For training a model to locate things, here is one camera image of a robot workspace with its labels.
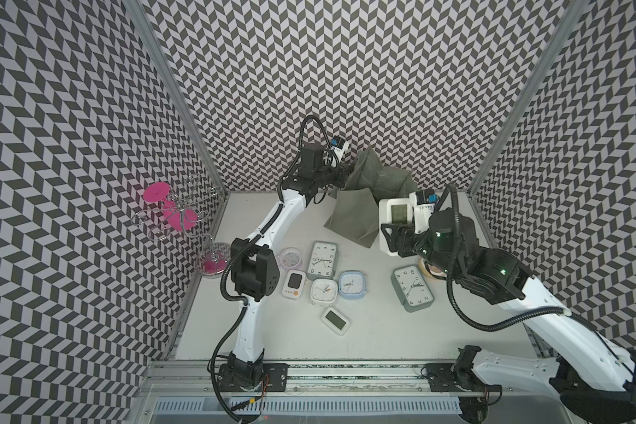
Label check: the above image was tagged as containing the green canvas bag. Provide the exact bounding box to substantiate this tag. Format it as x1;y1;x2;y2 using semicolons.
324;148;418;248

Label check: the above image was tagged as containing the white timer with orange buttons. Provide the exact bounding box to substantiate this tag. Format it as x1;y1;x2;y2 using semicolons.
281;270;307;300

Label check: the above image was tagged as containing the tall white digital clock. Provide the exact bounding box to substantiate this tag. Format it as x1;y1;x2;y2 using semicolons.
379;198;415;256

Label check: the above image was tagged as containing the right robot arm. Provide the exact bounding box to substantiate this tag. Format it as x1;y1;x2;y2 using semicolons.
379;185;636;423

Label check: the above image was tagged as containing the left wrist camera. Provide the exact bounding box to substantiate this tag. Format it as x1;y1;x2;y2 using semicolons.
330;136;351;166

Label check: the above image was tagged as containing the green rectangular analog clock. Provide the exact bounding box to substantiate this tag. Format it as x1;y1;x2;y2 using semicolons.
307;241;338;280

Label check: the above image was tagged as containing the orange round clock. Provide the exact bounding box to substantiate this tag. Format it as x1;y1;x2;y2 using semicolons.
418;259;446;280

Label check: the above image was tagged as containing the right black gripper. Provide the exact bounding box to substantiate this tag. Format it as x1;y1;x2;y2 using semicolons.
382;218;462;278

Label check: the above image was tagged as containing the white square analog clock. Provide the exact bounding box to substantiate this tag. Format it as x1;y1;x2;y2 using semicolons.
310;278;338;307

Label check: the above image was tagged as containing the pink round alarm clock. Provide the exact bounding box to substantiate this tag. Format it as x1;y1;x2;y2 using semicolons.
278;247;303;270

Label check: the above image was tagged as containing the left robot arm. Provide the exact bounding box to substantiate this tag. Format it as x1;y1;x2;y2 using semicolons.
208;115;349;389

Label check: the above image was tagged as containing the blue square alarm clock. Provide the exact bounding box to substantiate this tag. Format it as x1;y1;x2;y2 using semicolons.
338;271;367;300

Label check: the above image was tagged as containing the aluminium front rail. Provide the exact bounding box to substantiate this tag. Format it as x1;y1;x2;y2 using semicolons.
137;359;584;399

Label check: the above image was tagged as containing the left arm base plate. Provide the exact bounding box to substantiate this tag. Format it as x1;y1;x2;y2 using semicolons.
215;361;289;392

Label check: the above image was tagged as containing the large green analog clock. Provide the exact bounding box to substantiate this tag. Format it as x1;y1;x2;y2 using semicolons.
391;265;435;313

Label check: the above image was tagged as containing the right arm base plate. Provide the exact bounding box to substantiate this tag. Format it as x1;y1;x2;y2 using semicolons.
420;362;503;394

